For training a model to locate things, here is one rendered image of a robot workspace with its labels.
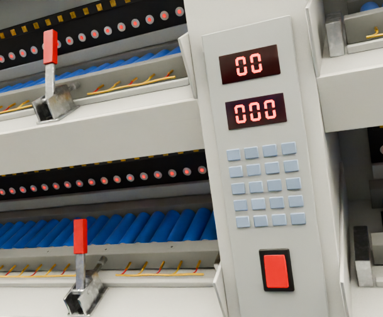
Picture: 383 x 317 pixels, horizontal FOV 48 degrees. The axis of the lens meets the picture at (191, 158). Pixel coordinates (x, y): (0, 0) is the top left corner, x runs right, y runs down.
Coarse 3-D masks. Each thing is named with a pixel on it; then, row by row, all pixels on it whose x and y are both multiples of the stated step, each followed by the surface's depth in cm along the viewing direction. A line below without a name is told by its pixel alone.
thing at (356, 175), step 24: (0, 0) 67; (24, 0) 65; (48, 0) 63; (72, 0) 62; (96, 0) 60; (336, 0) 49; (0, 24) 67; (360, 144) 50; (360, 168) 50; (360, 192) 50
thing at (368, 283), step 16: (368, 128) 45; (352, 208) 47; (368, 208) 46; (352, 224) 44; (368, 224) 44; (352, 240) 42; (368, 240) 37; (352, 256) 40; (368, 256) 36; (352, 272) 38; (368, 272) 36; (352, 288) 37; (368, 288) 36; (352, 304) 35; (368, 304) 35
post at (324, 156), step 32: (192, 0) 34; (224, 0) 34; (256, 0) 33; (288, 0) 32; (192, 32) 35; (192, 64) 35; (320, 128) 32; (320, 160) 32; (320, 192) 32; (224, 224) 35; (320, 224) 33; (224, 256) 36
